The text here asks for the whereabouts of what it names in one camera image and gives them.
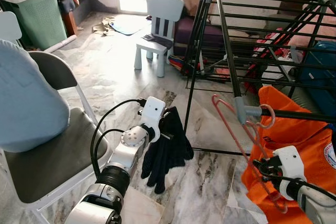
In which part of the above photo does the navy garment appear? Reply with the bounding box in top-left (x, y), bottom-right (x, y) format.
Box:
top-left (140, 106), bottom-right (194, 194)

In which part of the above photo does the pink clothes hanger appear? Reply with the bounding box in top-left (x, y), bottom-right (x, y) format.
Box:
top-left (212, 94), bottom-right (288, 214)

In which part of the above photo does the orange garment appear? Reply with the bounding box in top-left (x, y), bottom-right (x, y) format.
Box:
top-left (241, 85), bottom-right (336, 224)

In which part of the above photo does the purple sofa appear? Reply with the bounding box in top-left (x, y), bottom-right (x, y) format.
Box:
top-left (173, 16), bottom-right (232, 59)

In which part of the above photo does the black drying rack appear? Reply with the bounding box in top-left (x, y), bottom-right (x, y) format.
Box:
top-left (181, 0), bottom-right (336, 156)

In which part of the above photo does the pale blue floor mat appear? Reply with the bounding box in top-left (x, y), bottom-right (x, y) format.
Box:
top-left (109, 15), bottom-right (146, 36)

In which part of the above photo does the blue luggage bag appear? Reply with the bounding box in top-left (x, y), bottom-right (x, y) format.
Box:
top-left (300, 40), bottom-right (336, 117)

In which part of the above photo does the white child chair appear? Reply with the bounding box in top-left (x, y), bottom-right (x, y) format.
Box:
top-left (134, 0), bottom-right (185, 78)

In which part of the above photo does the grey folding chair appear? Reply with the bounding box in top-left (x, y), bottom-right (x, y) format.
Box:
top-left (0, 51), bottom-right (115, 224)

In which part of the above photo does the green laundry hamper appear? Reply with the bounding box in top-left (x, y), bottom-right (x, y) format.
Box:
top-left (13, 0), bottom-right (69, 51)

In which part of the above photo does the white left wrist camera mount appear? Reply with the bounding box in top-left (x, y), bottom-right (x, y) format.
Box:
top-left (141, 97), bottom-right (167, 133)

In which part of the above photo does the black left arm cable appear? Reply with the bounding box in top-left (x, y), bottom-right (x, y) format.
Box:
top-left (90, 98), bottom-right (149, 180)

